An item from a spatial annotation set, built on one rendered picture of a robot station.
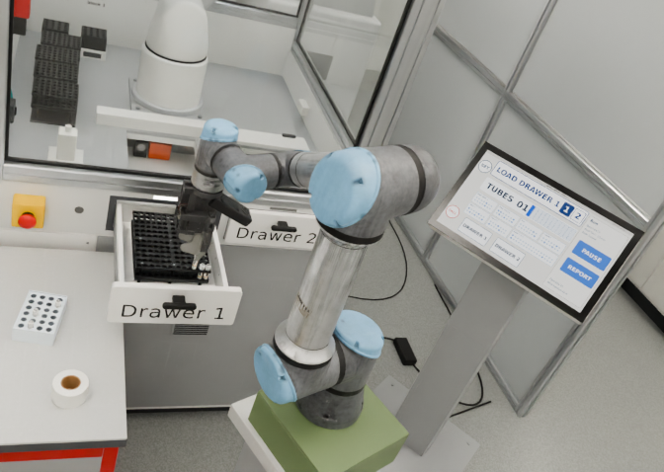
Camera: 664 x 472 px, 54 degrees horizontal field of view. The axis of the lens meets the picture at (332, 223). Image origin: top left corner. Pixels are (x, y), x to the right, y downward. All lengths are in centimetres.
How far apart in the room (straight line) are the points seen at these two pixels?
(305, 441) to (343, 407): 10
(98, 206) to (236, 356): 75
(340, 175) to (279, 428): 64
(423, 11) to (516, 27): 158
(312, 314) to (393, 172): 30
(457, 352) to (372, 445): 89
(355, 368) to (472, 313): 92
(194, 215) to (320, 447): 56
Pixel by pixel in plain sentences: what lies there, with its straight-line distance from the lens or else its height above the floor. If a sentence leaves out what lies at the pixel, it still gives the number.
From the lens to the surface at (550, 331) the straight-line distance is 287.
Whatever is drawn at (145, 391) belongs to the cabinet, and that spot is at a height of 16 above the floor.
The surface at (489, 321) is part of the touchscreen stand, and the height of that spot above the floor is 72.
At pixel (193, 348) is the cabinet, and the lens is 216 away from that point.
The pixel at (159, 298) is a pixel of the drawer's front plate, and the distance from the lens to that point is 152.
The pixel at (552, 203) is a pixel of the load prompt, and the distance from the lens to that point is 200.
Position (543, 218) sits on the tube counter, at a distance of 198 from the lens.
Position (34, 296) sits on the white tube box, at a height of 79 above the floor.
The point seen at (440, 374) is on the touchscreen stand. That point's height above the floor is 42.
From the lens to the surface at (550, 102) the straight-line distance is 295.
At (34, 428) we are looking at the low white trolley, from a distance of 145.
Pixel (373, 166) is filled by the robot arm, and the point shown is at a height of 150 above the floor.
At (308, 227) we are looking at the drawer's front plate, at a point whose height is 89.
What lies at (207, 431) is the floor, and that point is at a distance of 244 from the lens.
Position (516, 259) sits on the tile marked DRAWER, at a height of 100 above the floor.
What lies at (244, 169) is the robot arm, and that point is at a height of 127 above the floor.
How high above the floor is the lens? 193
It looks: 33 degrees down
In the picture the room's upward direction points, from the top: 21 degrees clockwise
